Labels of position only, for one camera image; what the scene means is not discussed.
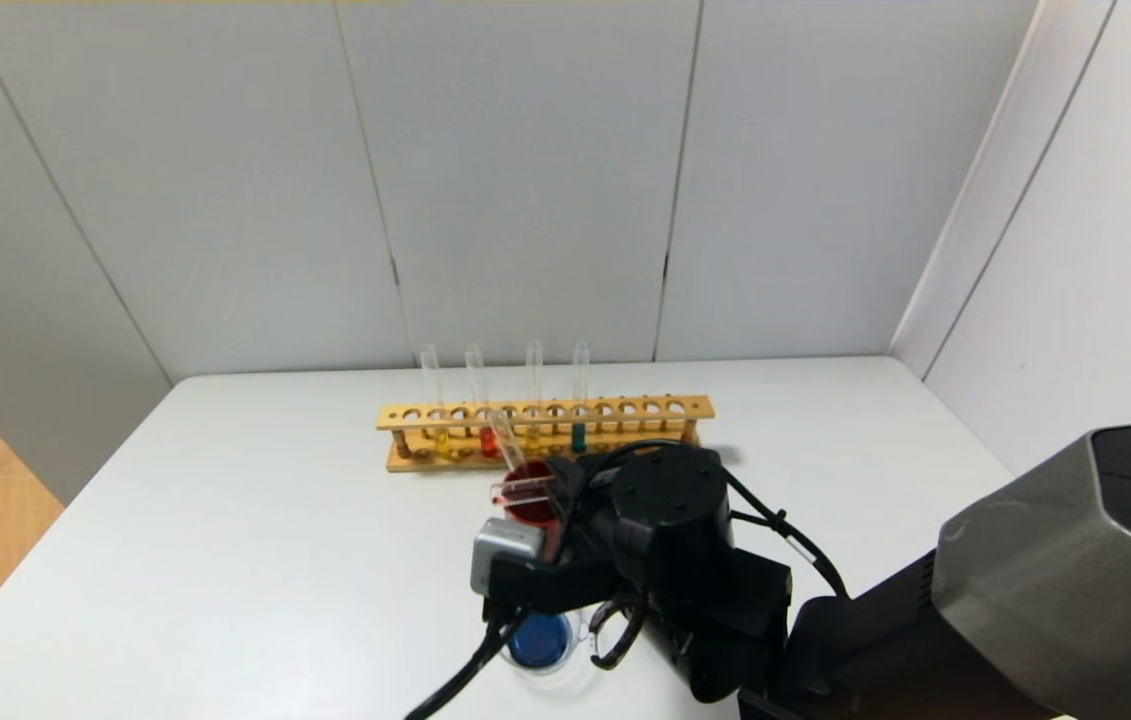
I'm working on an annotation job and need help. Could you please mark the test tube red liquid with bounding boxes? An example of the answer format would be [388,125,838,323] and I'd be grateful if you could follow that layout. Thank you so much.
[464,344,499,459]
[489,474,560,507]

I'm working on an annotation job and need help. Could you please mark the test tube blue liquid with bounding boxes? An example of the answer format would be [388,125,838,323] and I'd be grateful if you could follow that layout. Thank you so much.
[488,410,532,479]
[569,342,591,456]

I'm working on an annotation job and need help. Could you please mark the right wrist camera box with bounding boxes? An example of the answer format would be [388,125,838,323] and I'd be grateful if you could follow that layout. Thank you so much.
[470,518,547,599]

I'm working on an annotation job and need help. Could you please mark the red plastic cup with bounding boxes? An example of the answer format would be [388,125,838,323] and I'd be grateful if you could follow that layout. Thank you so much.
[500,460,568,563]

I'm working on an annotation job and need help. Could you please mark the test tube yellow liquid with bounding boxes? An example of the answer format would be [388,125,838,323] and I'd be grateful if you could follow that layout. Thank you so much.
[421,345,453,460]
[523,342,545,457]

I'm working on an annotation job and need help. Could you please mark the clear glass dish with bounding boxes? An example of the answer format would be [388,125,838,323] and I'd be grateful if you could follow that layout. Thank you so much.
[497,606,594,693]

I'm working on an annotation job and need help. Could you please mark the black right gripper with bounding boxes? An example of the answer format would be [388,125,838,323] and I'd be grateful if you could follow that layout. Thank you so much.
[538,455,618,565]

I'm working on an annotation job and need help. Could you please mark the wooden test tube rack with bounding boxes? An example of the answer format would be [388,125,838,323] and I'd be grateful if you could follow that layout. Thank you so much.
[375,395,716,474]

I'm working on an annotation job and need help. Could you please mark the black camera cable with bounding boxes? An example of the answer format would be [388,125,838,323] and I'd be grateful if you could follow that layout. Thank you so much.
[405,595,648,720]

